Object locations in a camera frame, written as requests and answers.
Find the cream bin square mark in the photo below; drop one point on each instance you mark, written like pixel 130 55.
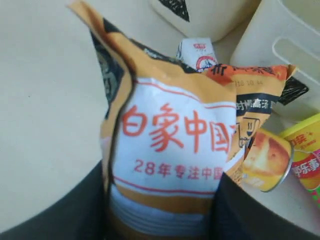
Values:
pixel 286 32

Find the cream bin triangle mark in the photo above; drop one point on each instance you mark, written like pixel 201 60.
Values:
pixel 212 19

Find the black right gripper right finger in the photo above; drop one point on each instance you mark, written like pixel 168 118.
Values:
pixel 238 216

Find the pink chips can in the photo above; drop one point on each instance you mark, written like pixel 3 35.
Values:
pixel 305 138

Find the white blue milk carton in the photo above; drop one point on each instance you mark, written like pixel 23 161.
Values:
pixel 197 52

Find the orange white noodle bag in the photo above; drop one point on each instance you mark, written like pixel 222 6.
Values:
pixel 170 136

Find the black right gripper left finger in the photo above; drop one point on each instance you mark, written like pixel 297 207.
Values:
pixel 79 215

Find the yellow chips can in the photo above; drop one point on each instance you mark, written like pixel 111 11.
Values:
pixel 268 160

